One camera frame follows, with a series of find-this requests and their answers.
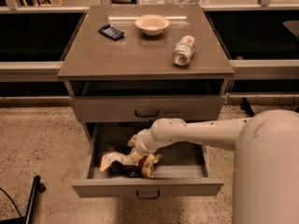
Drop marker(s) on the grey drawer cabinet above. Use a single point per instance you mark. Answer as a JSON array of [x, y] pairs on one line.
[[142, 65]]

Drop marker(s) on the black stand leg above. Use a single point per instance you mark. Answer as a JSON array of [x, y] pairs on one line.
[[246, 106], [37, 187]]

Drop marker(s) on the blue snack packet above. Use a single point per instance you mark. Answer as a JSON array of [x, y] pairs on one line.
[[108, 31]]

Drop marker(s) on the black stand leg right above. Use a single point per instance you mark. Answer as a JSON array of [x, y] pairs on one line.
[[246, 106]]

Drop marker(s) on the brown chip bag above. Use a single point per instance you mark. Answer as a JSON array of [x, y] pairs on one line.
[[143, 168]]

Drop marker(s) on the padded gripper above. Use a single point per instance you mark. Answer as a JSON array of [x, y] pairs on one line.
[[142, 144]]

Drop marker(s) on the black stand leg left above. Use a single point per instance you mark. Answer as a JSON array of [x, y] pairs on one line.
[[37, 187]]

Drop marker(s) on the closed grey upper drawer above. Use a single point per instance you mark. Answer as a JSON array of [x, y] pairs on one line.
[[144, 108]]

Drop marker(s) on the white bowl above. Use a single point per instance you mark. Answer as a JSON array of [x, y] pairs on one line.
[[152, 24]]

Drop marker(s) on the open grey lower drawer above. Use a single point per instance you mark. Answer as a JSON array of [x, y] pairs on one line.
[[183, 169]]

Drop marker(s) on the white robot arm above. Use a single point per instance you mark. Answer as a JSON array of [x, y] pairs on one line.
[[266, 147]]

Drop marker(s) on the silver drink can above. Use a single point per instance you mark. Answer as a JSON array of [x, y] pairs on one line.
[[184, 50]]

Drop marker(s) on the grey railing beam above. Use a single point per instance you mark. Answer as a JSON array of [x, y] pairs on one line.
[[244, 70]]

